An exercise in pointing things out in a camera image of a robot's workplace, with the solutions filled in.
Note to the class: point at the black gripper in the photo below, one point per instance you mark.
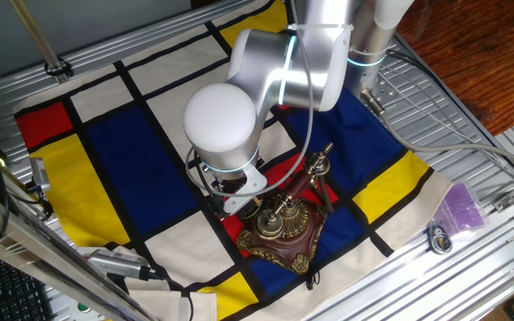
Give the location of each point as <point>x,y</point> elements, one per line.
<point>251,208</point>

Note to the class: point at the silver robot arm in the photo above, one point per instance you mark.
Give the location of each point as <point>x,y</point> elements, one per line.
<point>221,120</point>

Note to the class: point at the Mondrian pattern tablecloth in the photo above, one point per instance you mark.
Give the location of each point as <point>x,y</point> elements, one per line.
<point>141,174</point>

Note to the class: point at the grey box green button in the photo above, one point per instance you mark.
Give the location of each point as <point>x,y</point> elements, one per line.
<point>83,308</point>

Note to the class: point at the purple plastic bag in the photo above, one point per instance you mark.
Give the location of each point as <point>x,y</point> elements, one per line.
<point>460,209</point>

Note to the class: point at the black keyboard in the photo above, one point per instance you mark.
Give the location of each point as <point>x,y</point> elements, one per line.
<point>9,290</point>

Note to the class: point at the metal tripod pole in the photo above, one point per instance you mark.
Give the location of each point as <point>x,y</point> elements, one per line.
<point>38,38</point>

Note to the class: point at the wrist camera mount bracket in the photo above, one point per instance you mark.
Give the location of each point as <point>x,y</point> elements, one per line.
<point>250,183</point>

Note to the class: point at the grey ribbed depth camera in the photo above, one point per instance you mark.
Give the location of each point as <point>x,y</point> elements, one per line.
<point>116,263</point>

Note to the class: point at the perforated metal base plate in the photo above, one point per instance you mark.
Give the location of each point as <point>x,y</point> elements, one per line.
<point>386,89</point>

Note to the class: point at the small grey camera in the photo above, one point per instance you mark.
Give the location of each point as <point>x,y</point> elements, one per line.
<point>39,175</point>

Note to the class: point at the aluminium frame bar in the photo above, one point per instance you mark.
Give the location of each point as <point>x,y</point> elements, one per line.
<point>38,249</point>

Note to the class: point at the metal corner bracket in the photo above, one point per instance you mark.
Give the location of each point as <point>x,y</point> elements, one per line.
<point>503,203</point>

